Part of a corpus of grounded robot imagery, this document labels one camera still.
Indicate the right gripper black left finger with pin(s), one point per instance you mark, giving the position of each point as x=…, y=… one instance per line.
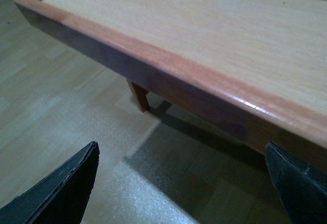
x=60, y=197

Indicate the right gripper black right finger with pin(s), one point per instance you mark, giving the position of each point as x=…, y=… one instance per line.
x=301, y=187

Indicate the wooden pull-out keyboard tray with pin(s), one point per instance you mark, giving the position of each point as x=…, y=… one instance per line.
x=254, y=68

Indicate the wooden desk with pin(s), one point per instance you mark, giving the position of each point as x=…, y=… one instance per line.
x=140, y=95

